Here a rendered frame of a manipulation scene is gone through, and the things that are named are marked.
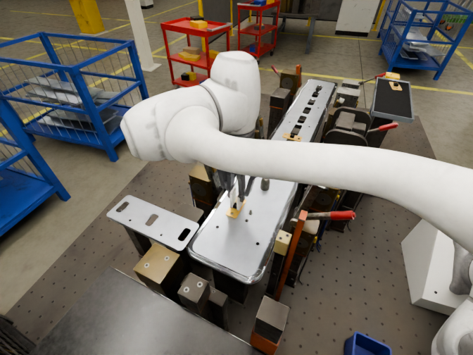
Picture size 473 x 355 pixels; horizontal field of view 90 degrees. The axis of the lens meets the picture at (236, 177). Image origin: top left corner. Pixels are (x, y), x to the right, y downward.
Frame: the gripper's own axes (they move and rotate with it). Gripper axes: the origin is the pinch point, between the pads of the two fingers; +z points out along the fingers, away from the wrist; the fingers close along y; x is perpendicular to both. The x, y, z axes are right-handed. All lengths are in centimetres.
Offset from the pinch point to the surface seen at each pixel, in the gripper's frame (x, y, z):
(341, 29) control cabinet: 697, -40, 92
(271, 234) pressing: -4.3, 13.4, 4.6
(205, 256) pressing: -18.7, -0.2, 4.6
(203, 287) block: -28.4, 5.8, -3.4
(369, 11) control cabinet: 702, 12, 51
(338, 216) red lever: -1.0, 28.2, -8.3
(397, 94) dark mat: 73, 40, -12
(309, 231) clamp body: -2.4, 23.1, -0.5
